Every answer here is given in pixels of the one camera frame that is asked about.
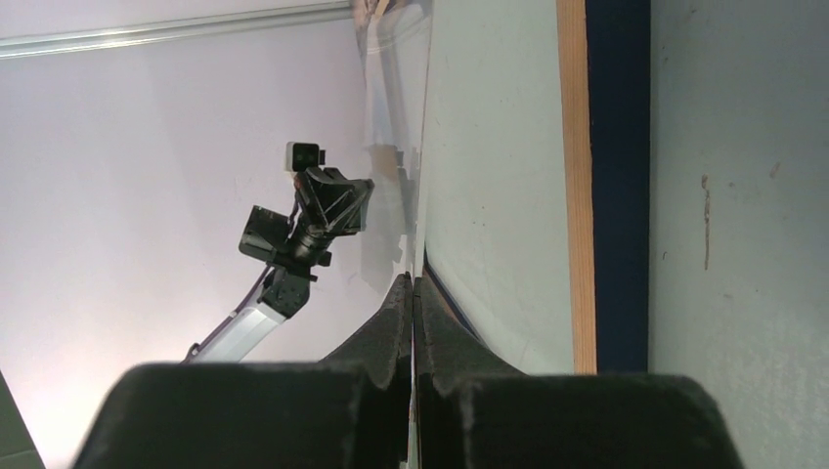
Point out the left corner aluminium profile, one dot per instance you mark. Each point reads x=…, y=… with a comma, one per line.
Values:
x=21, y=47

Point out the wooden picture frame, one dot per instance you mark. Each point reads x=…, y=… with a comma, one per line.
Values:
x=535, y=180

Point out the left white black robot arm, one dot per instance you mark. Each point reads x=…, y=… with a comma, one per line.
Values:
x=279, y=293

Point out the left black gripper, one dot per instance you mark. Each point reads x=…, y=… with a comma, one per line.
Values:
x=333, y=206

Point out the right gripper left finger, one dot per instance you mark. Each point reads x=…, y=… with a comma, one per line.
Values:
x=348, y=410

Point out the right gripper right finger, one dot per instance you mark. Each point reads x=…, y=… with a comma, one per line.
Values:
x=477, y=411

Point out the clear acrylic sheet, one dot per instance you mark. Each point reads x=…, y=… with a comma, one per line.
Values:
x=394, y=39

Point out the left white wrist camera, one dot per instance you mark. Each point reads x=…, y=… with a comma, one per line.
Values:
x=302, y=156

